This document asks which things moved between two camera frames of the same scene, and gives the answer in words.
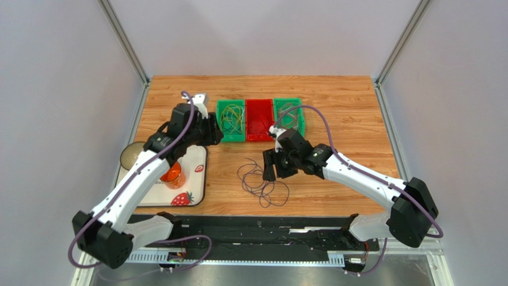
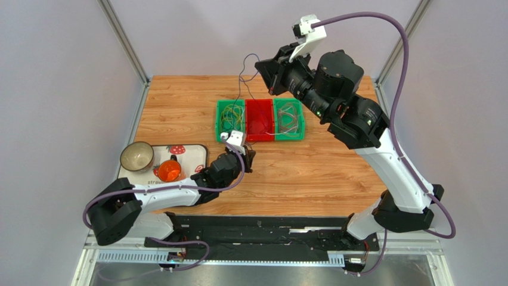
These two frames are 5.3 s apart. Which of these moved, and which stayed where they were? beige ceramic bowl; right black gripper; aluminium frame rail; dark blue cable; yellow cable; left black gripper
Moved: dark blue cable; left black gripper; right black gripper
Stayed: aluminium frame rail; beige ceramic bowl; yellow cable
